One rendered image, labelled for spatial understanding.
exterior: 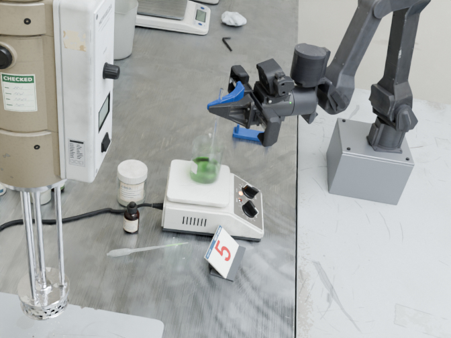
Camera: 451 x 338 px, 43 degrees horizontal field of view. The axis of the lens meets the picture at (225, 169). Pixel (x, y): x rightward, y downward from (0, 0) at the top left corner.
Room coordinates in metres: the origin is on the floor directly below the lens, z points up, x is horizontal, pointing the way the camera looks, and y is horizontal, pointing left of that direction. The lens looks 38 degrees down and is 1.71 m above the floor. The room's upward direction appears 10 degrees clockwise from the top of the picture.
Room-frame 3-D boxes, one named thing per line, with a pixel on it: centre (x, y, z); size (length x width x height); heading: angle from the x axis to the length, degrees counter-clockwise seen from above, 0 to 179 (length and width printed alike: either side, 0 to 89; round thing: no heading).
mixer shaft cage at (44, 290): (0.49, 0.21, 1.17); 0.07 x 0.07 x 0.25
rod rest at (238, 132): (1.18, -0.05, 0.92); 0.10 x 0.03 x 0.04; 90
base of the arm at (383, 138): (1.08, -0.33, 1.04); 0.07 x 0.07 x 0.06; 10
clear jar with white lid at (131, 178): (0.88, 0.18, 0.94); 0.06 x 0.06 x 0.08
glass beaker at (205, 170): (0.89, 0.04, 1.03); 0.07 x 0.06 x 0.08; 178
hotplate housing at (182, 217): (0.87, 0.02, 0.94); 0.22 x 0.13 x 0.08; 96
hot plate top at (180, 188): (0.87, 0.05, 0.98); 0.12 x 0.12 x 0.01; 6
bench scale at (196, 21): (1.76, 0.27, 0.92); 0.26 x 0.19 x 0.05; 95
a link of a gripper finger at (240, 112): (0.87, 0.01, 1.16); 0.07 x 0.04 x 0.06; 117
